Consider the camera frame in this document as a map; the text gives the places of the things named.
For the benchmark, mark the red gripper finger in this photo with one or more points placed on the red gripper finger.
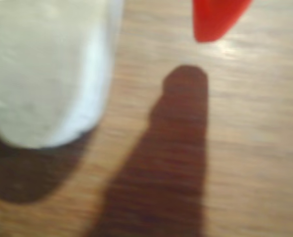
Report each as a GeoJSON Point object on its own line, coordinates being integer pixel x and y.
{"type": "Point", "coordinates": [215, 17]}

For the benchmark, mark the white eraser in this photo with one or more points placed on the white eraser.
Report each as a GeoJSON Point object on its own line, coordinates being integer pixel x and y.
{"type": "Point", "coordinates": [42, 69]}

